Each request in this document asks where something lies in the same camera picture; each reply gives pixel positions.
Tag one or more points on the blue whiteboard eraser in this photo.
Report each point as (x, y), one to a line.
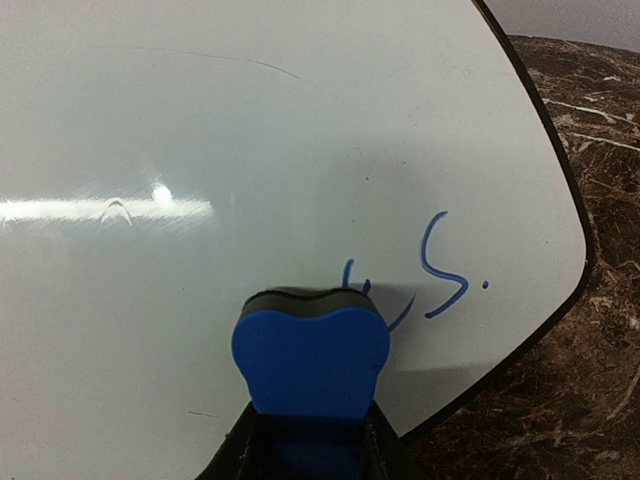
(311, 361)

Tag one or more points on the white whiteboard with black frame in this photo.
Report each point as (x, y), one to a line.
(162, 161)

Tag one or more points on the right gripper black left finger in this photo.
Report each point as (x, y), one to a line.
(243, 453)

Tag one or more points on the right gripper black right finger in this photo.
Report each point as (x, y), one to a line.
(383, 455)

